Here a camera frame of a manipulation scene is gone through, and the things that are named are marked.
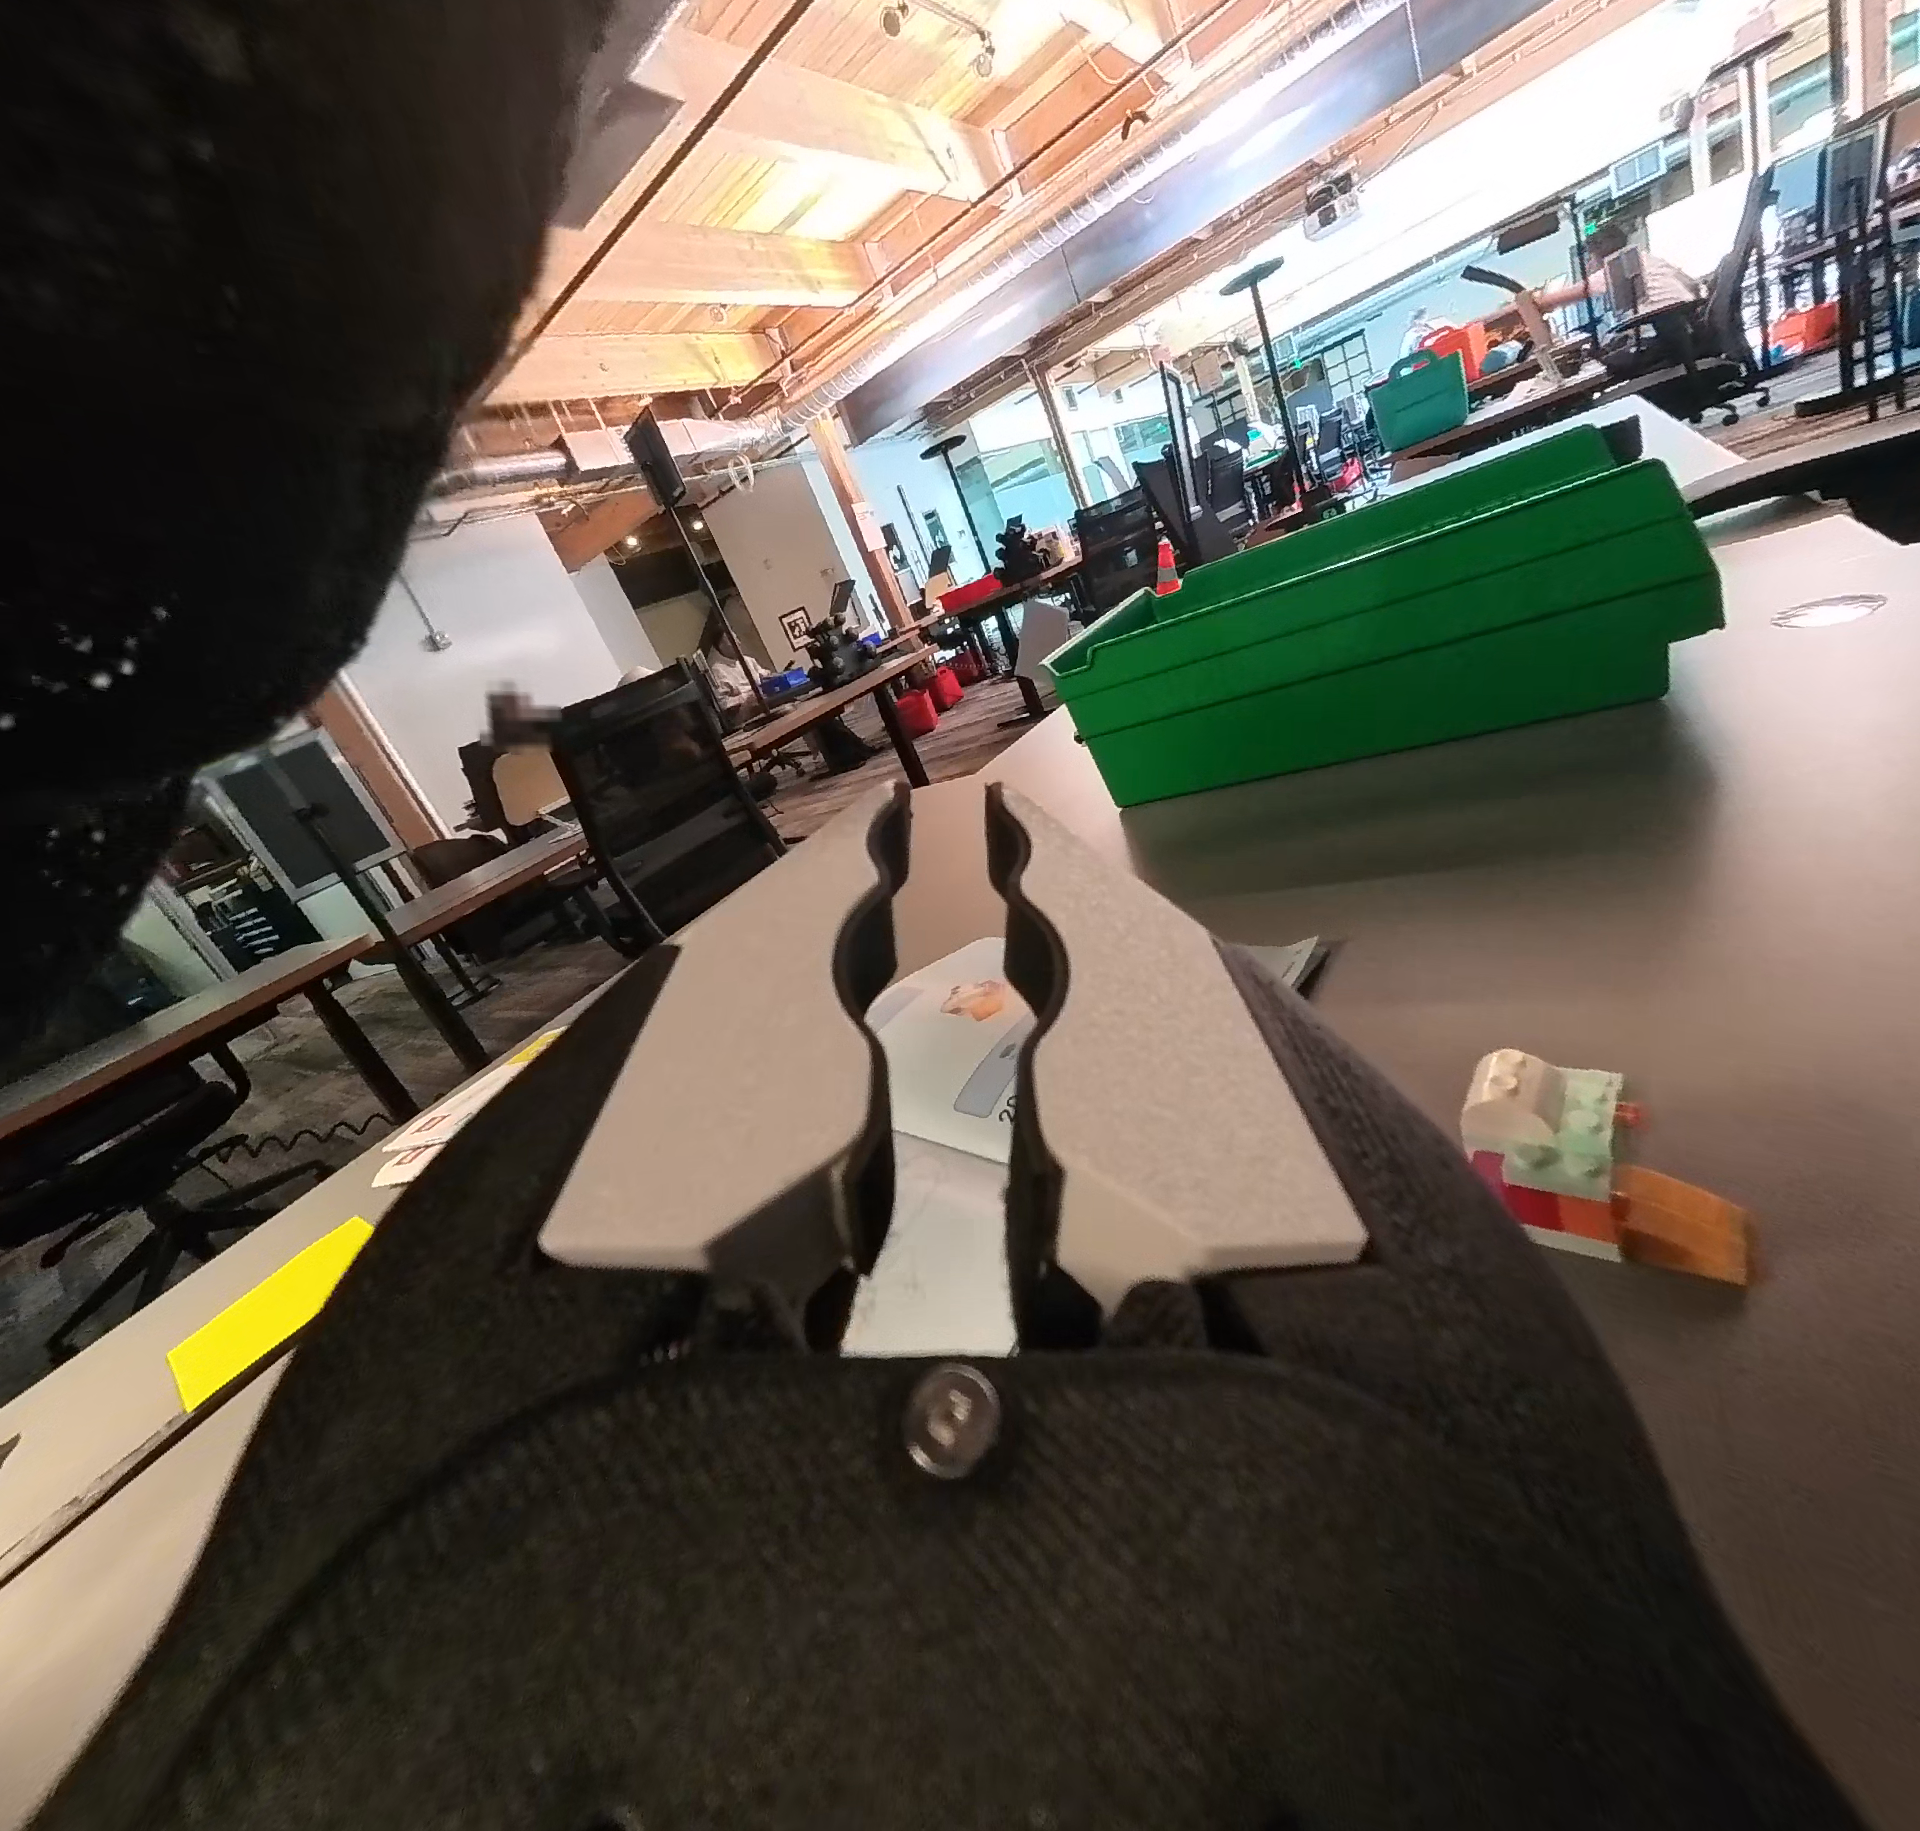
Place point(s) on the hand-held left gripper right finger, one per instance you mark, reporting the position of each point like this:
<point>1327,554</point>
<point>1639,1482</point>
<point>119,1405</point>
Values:
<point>1170,1096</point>

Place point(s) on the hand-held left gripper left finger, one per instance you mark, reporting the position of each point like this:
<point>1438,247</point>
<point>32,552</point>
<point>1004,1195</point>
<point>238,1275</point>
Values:
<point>705,1081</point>

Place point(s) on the green plastic bin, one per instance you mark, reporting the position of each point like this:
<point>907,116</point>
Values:
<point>1350,693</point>

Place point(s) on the open instruction booklet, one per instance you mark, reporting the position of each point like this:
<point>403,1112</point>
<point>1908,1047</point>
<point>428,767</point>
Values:
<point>946,1096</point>

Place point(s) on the black mesh office chair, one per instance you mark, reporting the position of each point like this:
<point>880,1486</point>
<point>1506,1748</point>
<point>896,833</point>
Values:
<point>660,811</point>

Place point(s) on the closed instruction booklet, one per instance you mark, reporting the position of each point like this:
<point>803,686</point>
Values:
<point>420,1149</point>

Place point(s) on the wooden office desk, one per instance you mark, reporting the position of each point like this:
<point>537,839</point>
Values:
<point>848,686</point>
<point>481,880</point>
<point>182,1015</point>

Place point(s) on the partly built toy brick model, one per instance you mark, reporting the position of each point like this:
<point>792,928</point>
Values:
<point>1561,1128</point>

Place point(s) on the yellow sticky note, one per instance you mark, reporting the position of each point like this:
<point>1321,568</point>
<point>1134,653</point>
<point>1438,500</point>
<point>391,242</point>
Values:
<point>271,1313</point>

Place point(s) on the hanging black monitor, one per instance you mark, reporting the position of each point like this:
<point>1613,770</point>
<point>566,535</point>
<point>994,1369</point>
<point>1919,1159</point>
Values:
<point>656,459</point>

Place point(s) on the black floor lamp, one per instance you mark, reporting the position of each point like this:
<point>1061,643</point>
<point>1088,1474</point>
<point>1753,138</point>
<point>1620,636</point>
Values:
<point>943,447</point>
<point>1252,277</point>

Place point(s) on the green fabric tote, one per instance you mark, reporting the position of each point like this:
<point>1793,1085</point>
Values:
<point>1418,406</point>

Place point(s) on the person's black clothing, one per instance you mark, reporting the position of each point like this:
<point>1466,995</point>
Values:
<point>226,362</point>

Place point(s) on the ceiling projector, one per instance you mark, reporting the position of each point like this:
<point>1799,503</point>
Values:
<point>1331,207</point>

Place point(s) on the black high-back office chair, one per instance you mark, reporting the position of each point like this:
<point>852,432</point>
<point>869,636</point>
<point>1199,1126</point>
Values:
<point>1725,287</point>

